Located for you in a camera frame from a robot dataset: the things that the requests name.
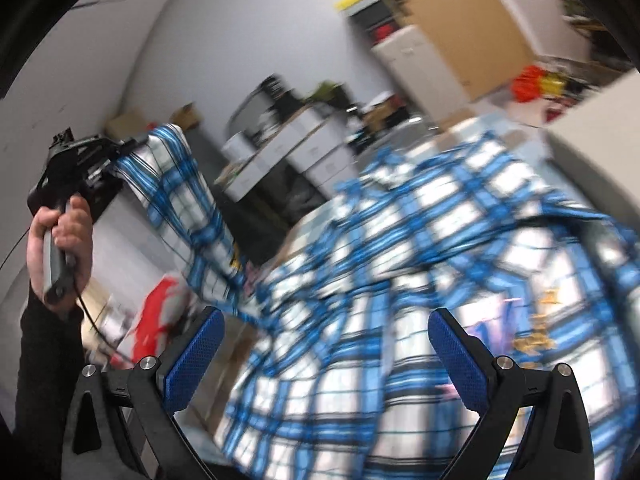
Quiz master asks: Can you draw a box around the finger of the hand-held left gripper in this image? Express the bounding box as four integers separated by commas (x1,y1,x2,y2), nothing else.
102,134,151,171

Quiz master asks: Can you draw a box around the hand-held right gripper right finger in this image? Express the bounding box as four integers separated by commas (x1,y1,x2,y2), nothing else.
428,307,596,480

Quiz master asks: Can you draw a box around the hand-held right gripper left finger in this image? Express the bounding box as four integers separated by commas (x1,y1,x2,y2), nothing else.
62,306,226,480

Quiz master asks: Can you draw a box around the blue plaid shirt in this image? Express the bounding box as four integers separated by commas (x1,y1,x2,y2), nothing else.
112,125,640,480

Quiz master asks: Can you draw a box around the person's left forearm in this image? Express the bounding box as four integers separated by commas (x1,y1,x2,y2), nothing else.
14,280,87,443

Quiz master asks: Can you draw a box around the person's left hand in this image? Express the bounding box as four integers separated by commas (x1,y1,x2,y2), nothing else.
27,195,94,318

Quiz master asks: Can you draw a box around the red and white bag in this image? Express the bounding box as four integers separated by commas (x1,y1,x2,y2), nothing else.
127,275,193,366

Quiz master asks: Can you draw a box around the white dresser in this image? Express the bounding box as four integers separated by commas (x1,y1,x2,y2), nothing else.
220,105,357,202

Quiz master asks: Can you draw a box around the orange red bag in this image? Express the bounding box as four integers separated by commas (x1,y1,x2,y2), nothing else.
510,62,566,103

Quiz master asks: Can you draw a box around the white drawer cabinet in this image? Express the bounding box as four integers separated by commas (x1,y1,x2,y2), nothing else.
371,25,473,106

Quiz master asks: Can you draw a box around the wooden wardrobe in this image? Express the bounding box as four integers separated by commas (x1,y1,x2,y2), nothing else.
330,0,538,103

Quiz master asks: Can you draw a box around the black cable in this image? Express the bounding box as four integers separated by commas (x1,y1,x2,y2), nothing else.
72,260,136,366

